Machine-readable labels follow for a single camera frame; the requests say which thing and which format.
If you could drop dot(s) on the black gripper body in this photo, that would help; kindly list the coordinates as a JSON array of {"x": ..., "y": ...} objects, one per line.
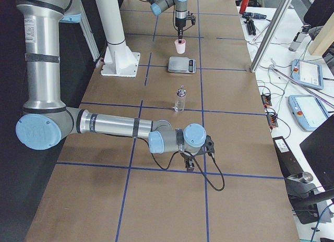
[
  {"x": 188, "y": 156},
  {"x": 180, "y": 21}
]

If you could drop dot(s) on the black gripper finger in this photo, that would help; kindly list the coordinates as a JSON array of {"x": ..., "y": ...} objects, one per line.
[
  {"x": 189, "y": 165},
  {"x": 180, "y": 35}
]

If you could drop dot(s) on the pink paper cup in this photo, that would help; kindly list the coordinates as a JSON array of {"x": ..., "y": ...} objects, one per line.
[{"x": 180, "y": 45}]

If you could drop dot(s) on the glass sauce bottle metal cap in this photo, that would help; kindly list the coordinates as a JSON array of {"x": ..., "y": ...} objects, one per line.
[{"x": 180, "y": 99}]

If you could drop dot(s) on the digital kitchen scale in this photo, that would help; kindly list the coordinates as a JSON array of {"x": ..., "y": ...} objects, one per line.
[{"x": 182, "y": 65}]

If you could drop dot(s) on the orange connector block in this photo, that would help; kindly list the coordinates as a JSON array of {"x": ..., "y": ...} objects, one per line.
[
  {"x": 266, "y": 100},
  {"x": 272, "y": 120}
]

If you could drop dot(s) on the black folded tripod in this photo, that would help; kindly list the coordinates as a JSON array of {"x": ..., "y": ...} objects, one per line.
[{"x": 249, "y": 20}]

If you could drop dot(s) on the black device with label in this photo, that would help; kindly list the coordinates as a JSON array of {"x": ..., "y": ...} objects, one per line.
[{"x": 288, "y": 162}]

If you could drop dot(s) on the long metal rod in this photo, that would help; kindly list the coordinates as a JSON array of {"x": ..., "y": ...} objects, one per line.
[{"x": 315, "y": 94}]

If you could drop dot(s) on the near blue teach pendant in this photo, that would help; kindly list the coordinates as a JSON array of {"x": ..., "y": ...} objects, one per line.
[{"x": 308, "y": 111}]

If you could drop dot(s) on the blue teach pendant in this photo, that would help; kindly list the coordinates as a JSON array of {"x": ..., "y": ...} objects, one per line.
[
  {"x": 308, "y": 74},
  {"x": 308, "y": 111}
]

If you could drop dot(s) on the black monitor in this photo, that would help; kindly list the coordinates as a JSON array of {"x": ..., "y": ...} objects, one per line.
[{"x": 318, "y": 150}]

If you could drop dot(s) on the far blue teach pendant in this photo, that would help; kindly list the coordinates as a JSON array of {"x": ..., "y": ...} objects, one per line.
[{"x": 308, "y": 74}]

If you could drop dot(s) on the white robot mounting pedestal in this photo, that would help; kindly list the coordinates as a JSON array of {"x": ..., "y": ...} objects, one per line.
[{"x": 119, "y": 60}]

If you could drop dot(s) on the aluminium frame post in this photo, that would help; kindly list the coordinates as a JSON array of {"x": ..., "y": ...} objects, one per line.
[{"x": 277, "y": 17}]

